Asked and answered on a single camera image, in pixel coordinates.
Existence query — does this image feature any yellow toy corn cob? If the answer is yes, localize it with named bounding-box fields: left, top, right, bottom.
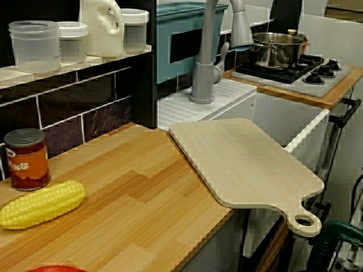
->
left=0, top=180, right=86, bottom=230

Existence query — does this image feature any orange beans can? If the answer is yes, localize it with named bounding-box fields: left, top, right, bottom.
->
left=3, top=127, right=51, bottom=192

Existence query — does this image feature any grey toy faucet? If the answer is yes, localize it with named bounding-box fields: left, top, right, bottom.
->
left=189, top=0, right=255, bottom=105

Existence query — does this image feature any white toy sink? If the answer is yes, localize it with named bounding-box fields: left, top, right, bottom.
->
left=157, top=78, right=332, bottom=260

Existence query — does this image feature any light wooden cutting board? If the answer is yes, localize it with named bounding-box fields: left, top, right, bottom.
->
left=169, top=117, right=325, bottom=237

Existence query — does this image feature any teal plastic bin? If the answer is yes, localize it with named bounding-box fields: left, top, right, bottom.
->
left=156, top=2, right=229, bottom=85

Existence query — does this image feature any black burner grate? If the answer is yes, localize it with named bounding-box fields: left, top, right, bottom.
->
left=235, top=53, right=324, bottom=84

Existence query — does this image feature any steel cooking pot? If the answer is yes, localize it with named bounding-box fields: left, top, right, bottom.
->
left=249, top=32, right=309, bottom=70

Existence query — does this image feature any white plastic jug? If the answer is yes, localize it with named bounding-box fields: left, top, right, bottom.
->
left=78, top=0, right=125, bottom=60

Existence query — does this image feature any grey toy stove top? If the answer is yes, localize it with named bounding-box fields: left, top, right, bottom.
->
left=230, top=53, right=352, bottom=99

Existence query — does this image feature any black stove knob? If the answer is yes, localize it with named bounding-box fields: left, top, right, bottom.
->
left=302, top=72, right=326, bottom=86
left=323, top=58, right=343, bottom=71
left=311, top=64, right=336, bottom=79

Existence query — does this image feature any black upright panel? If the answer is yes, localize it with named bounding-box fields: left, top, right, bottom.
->
left=269, top=0, right=303, bottom=31

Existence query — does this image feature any open clear plastic jar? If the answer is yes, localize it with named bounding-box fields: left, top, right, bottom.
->
left=8, top=20, right=61, bottom=74

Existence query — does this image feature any green clamp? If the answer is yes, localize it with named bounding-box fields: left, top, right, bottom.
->
left=307, top=220, right=363, bottom=272

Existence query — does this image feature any red plate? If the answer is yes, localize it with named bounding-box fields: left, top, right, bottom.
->
left=28, top=265, right=86, bottom=272

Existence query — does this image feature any black vertical post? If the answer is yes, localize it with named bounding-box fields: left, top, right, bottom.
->
left=149, top=0, right=158, bottom=128

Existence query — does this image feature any black cable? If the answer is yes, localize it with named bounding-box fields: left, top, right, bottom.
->
left=350, top=174, right=363, bottom=219

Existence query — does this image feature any aluminium frame rail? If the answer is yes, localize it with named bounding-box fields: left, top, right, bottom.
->
left=330, top=237, right=363, bottom=272

